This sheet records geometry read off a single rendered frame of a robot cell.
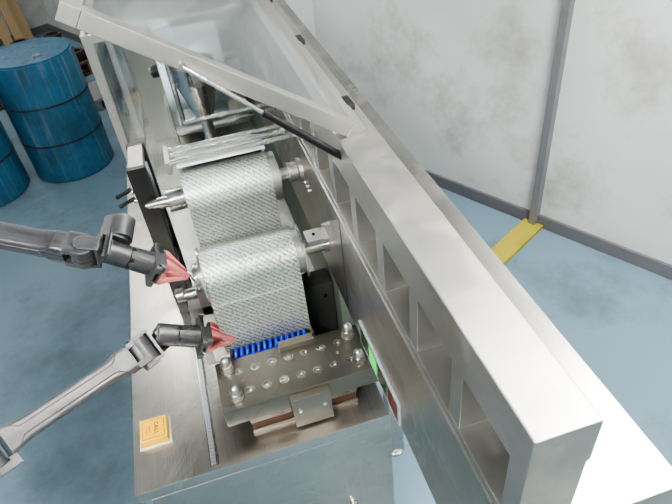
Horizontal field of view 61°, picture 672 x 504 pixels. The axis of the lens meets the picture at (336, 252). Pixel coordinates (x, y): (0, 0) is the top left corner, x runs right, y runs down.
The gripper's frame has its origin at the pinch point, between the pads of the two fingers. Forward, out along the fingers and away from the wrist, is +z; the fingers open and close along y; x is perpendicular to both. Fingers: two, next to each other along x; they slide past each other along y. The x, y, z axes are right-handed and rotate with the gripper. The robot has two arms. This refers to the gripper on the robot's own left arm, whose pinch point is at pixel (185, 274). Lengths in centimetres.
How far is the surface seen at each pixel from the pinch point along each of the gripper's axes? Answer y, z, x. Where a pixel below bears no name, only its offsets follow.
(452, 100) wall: -177, 162, 54
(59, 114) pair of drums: -304, -16, -110
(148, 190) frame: -27.3, -10.4, 4.2
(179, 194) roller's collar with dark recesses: -23.2, -3.7, 8.5
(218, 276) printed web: 5.2, 5.4, 5.8
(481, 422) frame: 73, 20, 41
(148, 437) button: 18.1, 6.9, -39.5
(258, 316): 6.1, 20.9, -1.8
